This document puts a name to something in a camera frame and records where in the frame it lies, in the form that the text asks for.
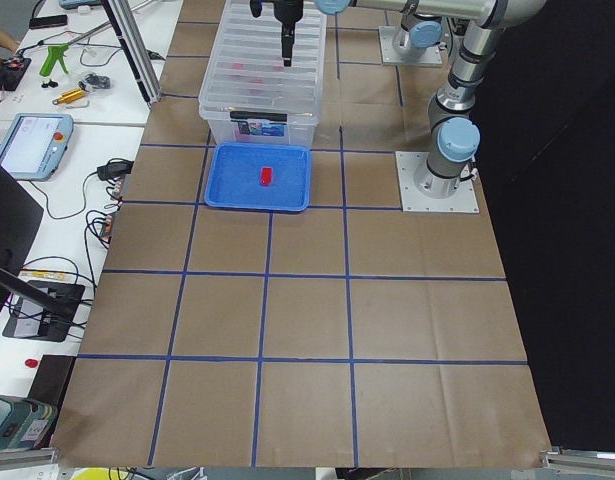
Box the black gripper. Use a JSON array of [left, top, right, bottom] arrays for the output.
[[250, 0, 303, 67]]

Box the clear ribbed box lid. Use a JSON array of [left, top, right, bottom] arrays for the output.
[[198, 0, 329, 118]]

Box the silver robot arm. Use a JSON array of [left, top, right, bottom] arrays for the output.
[[315, 0, 545, 199], [391, 13, 443, 67]]

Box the clear plastic storage box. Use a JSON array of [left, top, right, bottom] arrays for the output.
[[198, 0, 329, 151]]

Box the blue plastic tray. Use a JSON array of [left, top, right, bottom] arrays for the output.
[[204, 142, 312, 212]]

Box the black power adapter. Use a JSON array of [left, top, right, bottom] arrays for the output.
[[96, 158, 134, 181]]

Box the brass cylinder tool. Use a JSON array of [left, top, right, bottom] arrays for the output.
[[52, 88, 90, 109]]

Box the black smartphone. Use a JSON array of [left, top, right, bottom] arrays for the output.
[[28, 14, 68, 30]]

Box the blue teach pendant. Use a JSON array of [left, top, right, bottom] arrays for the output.
[[0, 113, 74, 181]]

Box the black monitor with stand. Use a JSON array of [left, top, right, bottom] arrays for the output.
[[0, 165, 84, 342]]

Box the black box latch handle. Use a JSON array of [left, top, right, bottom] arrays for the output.
[[229, 111, 288, 123]]

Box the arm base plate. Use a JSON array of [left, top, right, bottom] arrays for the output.
[[379, 26, 443, 68], [395, 151, 479, 214]]

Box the aluminium frame post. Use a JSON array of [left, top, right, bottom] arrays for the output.
[[101, 0, 162, 106]]

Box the green handled grabber tool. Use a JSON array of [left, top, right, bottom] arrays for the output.
[[16, 21, 111, 82]]

